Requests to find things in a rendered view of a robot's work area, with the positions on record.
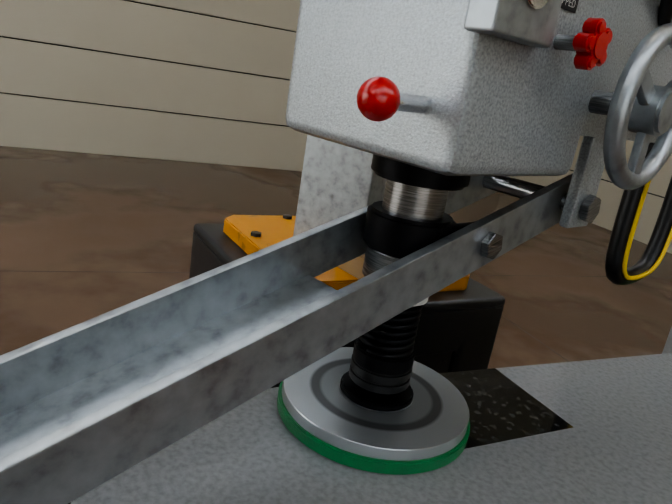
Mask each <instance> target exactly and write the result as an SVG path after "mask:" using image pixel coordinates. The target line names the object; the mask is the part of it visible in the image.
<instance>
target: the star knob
mask: <svg viewBox="0 0 672 504"><path fill-rule="evenodd" d="M612 35H613V34H612V31H611V29H610V28H606V22H605V20H604V19H603V18H592V17H589V18H588V19H587V20H586V21H585V22H584V24H583V27H582V32H579V33H578V34H577V35H563V34H557V35H556V36H555V38H554V41H553V47H554V49H555V50H565V51H576V55H575V57H574V66H575V68H576V69H581V70H591V69H592V68H594V67H595V66H599V67H600V66H601V65H602V64H604V62H605V61H606V58H607V52H606V50H607V47H608V44H609V43H610V42H611V40H612Z"/></svg>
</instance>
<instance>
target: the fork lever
mask: <svg viewBox="0 0 672 504"><path fill-rule="evenodd" d="M572 175H573V173H572V174H570V175H568V176H566V177H564V178H562V179H560V180H558V181H556V182H554V183H552V184H550V185H548V186H546V187H545V186H542V185H538V184H534V183H531V182H527V181H523V180H520V179H516V178H512V177H509V176H471V178H470V183H469V186H468V187H464V189H463V190H458V191H449V193H448V197H447V202H446V207H445V211H444V213H447V214H450V213H453V212H455V211H457V210H459V209H461V208H463V207H465V206H468V205H470V204H472V203H474V202H476V201H478V200H480V199H483V198H485V197H487V196H489V195H491V194H493V193H495V192H501V193H504V194H507V195H511V196H514V197H517V198H521V199H520V200H518V201H516V202H514V203H512V204H510V205H508V206H506V207H504V208H502V209H500V210H498V211H496V212H494V213H492V214H490V215H488V216H486V217H484V218H482V219H480V220H478V221H476V222H474V223H472V224H470V225H468V226H466V227H464V228H462V229H460V230H458V231H456V232H454V233H452V234H450V235H448V236H446V237H444V238H442V239H440V240H438V241H436V242H434V243H432V244H430V245H428V246H426V247H424V248H422V249H420V250H418V251H416V252H413V253H411V254H409V255H407V256H405V257H403V258H401V259H399V260H397V261H395V262H393V263H391V264H389V265H387V266H385V267H383V268H381V269H379V270H377V271H375V272H373V273H371V274H369V275H367V276H365V277H363V278H361V279H359V280H357V281H355V282H353V283H351V284H349V285H347V286H345V287H343V288H341V289H339V290H336V289H334V288H332V287H330V286H329V285H327V284H325V283H323V282H321V281H320V280H318V279H316V278H314V277H316V276H318V275H320V274H322V273H324V272H326V271H329V270H331V269H333V268H335V267H337V266H339V265H341V264H344V263H346V262H348V261H350V260H352V259H354V258H356V257H359V256H361V255H363V254H365V252H366V247H367V244H366V242H365V241H364V240H363V231H364V225H365V220H366V214H367V208H368V206H367V207H365V208H362V209H360V210H357V211H355V212H352V213H350V214H347V215H345V216H342V217H340V218H337V219H335V220H333V221H330V222H328V223H325V224H323V225H320V226H318V227H315V228H313V229H310V230H308V231H306V232H303V233H301V234H298V235H296V236H293V237H291V238H288V239H286V240H283V241H281V242H278V243H276V244H274V245H271V246H269V247H266V248H264V249H261V250H259V251H256V252H254V253H251V254H249V255H247V256H244V257H242V258H239V259H237V260H234V261H232V262H229V263H227V264H224V265H222V266H219V267H217V268H215V269H212V270H210V271H207V272H205V273H202V274H200V275H197V276H195V277H192V278H190V279H188V280H185V281H183V282H180V283H178V284H175V285H173V286H170V287H168V288H165V289H163V290H161V291H158V292H156V293H153V294H151V295H148V296H146V297H143V298H141V299H138V300H136V301H133V302H131V303H129V304H126V305H124V306H121V307H119V308H116V309H114V310H111V311H109V312H106V313H104V314H102V315H99V316H97V317H94V318H92V319H89V320H87V321H84V322H82V323H79V324H77V325H74V326H72V327H70V328H67V329H65V330H62V331H60V332H57V333H55V334H52V335H50V336H47V337H45V338H43V339H40V340H38V341H35V342H33V343H30V344H28V345H25V346H23V347H20V348H18V349H15V350H13V351H11V352H8V353H6V354H3V355H1V356H0V504H68V503H70V502H72V501H74V500H75V499H77V498H79V497H80V496H82V495H84V494H86V493H87V492H89V491H91V490H93V489H94V488H96V487H98V486H100V485H101V484H103V483H105V482H107V481H108V480H110V479H112V478H114V477H115V476H117V475H119V474H121V473H122V472H124V471H126V470H128V469H129V468H131V467H133V466H135V465H136V464H138V463H140V462H142V461H143V460H145V459H147V458H149V457H150V456H152V455H154V454H156V453H157V452H159V451H161V450H163V449H164V448H166V447H168V446H170V445H171V444H173V443H175V442H177V441H178V440H180V439H182V438H183V437H185V436H187V435H189V434H190V433H192V432H194V431H196V430H197V429H199V428H201V427H203V426H204V425H206V424H208V423H210V422H211V421H213V420H215V419H217V418H218V417H220V416H222V415H224V414H225V413H227V412H229V411H231V410H232V409H234V408H236V407H238V406H239V405H241V404H243V403H245V402H246V401H248V400H250V399H252V398H253V397H255V396H257V395H259V394H260V393H262V392H264V391H266V390H267V389H269V388H271V387H273V386H274V385H276V384H278V383H280V382H281V381H283V380H285V379H286V378H288V377H290V376H292V375H293V374H295V373H297V372H299V371H300V370H302V369H304V368H306V367H307V366H309V365H311V364H313V363H314V362H316V361H318V360H320V359H321V358H323V357H325V356H327V355H328V354H330V353H332V352H334V351H335V350H337V349H339V348H341V347H342V346H344V345H346V344H348V343H349V342H351V341H353V340H355V339H356V338H358V337H360V336H362V335H363V334H365V333H367V332H369V331H370V330H372V329H374V328H376V327H377V326H379V325H381V324H383V323H384V322H386V321H388V320H389V319H391V318H393V317H395V316H396V315H398V314H400V313H402V312H403V311H405V310H407V309H409V308H410V307H412V306H414V305H416V304H417V303H419V302H421V301H423V300H424V299H426V298H428V297H430V296H431V295H433V294H435V293H437V292H438V291H440V290H442V289H444V288H445V287H447V286H449V285H451V284H452V283H454V282H456V281H458V280H459V279H461V278H463V277H465V276H466V275H468V274H470V273H472V272H473V271H475V270H477V269H479V268H480V267H482V266H484V265H486V264H487V263H489V262H491V261H492V260H494V259H496V258H498V257H499V256H501V255H503V254H505V253H506V252H508V251H510V250H512V249H513V248H515V247H517V246H519V245H520V244H522V243H524V242H526V241H527V240H529V239H531V238H533V237H534V236H536V235H538V234H540V233H541V232H543V231H545V230H547V229H548V228H550V227H552V226H554V225H555V224H557V223H559V222H560V219H561V215H562V211H563V208H564V204H565V201H566V197H567V193H568V190H569V186H570V183H571V179H572Z"/></svg>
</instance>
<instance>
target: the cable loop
mask: <svg viewBox="0 0 672 504"><path fill-rule="evenodd" d="M654 144H655V143H651V142H650V143H649V146H648V150H647V153H646V156H645V158H646V157H647V155H648V154H649V152H650V151H651V149H652V147H653V145H654ZM650 182H651V180H650V181H649V182H648V183H647V184H645V185H643V186H642V187H639V188H637V189H634V190H624V192H623V195H622V198H621V202H620V205H619V208H618V212H617V215H616V218H615V222H614V225H613V229H612V233H611V236H610V240H609V244H608V248H607V253H606V259H605V271H606V276H607V278H608V279H609V280H610V281H611V282H612V283H614V284H616V285H628V284H632V283H635V282H637V281H639V280H641V279H643V278H644V277H646V276H648V275H649V274H651V273H652V272H653V271H654V270H655V269H656V268H657V267H658V266H659V264H660V263H661V261H662V259H663V257H664V255H665V253H666V251H667V249H668V246H669V244H670V242H671V239H672V176H671V179H670V183H669V186H668V189H667V192H666V195H665V198H664V201H663V204H662V207H661V210H660V213H659V215H658V218H657V221H656V224H655V227H654V229H653V232H652V235H651V237H650V240H649V242H648V245H647V247H646V249H645V251H644V253H643V255H642V257H641V258H640V260H639V261H638V262H637V263H636V264H635V265H633V266H631V267H628V268H627V262H628V257H629V252H630V248H631V244H632V241H633V237H634V234H635V230H636V227H637V224H638V220H639V217H640V214H641V211H642V207H643V204H644V201H645V198H646V195H647V192H648V189H649V186H650Z"/></svg>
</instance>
